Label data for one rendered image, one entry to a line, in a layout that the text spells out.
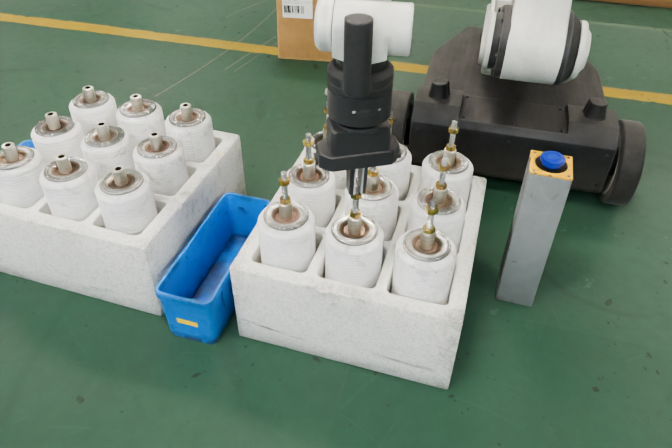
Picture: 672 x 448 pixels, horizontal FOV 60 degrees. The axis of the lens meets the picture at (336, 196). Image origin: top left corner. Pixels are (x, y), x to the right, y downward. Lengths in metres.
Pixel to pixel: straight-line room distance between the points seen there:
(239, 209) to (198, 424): 0.46
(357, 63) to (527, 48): 0.54
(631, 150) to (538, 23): 0.40
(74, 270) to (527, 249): 0.85
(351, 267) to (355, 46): 0.38
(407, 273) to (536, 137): 0.58
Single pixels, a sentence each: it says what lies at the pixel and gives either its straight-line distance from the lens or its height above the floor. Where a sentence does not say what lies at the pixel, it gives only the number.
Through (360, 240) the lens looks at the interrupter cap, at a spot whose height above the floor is 0.25.
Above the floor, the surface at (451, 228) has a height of 0.23.
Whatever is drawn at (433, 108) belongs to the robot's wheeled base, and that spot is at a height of 0.20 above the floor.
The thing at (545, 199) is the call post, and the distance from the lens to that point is 1.05.
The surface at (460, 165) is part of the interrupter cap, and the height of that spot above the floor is 0.25.
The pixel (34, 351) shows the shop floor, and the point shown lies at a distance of 1.22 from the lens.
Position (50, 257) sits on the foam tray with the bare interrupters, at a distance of 1.24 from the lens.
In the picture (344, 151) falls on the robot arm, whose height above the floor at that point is 0.42.
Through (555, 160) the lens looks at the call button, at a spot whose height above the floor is 0.33.
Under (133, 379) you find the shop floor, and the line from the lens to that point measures 1.11.
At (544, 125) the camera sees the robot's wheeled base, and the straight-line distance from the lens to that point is 1.41.
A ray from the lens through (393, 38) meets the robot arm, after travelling 0.73.
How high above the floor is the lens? 0.88
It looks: 38 degrees down
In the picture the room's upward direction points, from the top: 1 degrees clockwise
